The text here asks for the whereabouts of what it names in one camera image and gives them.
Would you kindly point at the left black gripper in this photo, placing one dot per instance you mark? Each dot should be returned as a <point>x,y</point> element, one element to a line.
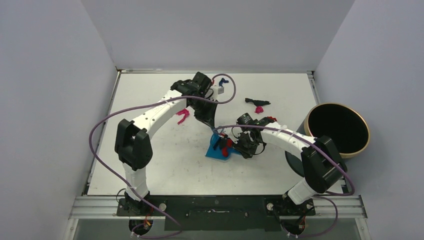
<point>208,117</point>

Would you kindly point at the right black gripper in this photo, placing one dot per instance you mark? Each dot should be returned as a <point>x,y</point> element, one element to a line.
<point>241,143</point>

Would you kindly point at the red paper scrap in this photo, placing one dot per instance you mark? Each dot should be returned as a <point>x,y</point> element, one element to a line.
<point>229,143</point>

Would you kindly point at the blue hand brush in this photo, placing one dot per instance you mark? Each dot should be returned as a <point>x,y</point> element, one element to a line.
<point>216,137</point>

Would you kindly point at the blue plastic dustpan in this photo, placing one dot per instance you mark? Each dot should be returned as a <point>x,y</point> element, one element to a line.
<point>217,154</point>

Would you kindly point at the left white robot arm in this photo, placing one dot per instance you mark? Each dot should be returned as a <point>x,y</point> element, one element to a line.
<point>133,137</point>

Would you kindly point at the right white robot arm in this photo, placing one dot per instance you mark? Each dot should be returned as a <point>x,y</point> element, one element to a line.
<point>321,161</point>

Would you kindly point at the pink paper scrap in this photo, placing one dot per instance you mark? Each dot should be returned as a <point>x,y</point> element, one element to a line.
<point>184,114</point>

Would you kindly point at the red scrap right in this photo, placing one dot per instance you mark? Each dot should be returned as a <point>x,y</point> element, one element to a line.
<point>272,118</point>

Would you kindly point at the far dark blue scrap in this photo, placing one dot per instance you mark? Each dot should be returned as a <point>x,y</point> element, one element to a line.
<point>222,82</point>

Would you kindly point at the small pink scrap right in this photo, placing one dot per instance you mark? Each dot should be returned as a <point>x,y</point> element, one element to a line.
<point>259,109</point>

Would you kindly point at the black paper scrap right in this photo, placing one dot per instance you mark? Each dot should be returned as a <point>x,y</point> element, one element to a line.
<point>257,103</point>

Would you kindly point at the black gold-rimmed waste bin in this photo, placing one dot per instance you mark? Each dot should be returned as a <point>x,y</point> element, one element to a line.
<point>345,126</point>

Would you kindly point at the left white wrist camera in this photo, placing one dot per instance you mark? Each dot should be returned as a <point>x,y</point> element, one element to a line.
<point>218,90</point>

